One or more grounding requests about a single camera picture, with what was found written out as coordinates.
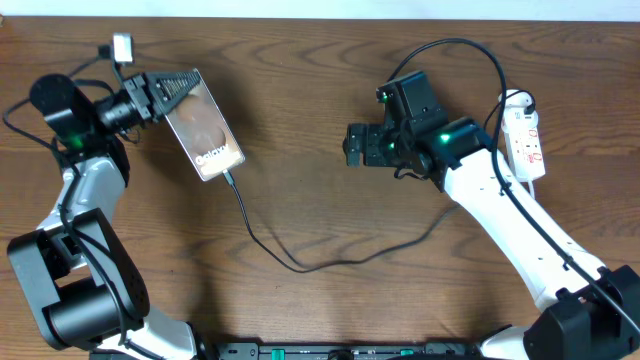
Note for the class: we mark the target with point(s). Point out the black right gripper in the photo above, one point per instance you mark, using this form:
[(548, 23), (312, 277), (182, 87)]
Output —
[(352, 144)]

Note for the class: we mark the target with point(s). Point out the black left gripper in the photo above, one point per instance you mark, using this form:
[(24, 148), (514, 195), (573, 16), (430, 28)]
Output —
[(142, 103)]

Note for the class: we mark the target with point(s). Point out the Galaxy S25 Ultra smartphone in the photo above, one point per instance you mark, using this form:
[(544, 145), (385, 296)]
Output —
[(204, 133)]

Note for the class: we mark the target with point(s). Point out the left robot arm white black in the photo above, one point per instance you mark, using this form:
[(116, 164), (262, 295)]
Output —
[(82, 287)]

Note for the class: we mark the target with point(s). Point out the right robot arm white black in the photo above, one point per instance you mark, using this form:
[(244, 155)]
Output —
[(587, 310)]

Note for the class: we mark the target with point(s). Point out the white power strip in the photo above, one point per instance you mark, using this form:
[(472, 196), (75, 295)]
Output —
[(520, 129)]

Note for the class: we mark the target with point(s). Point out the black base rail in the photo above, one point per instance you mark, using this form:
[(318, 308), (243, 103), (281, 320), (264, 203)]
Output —
[(307, 351)]

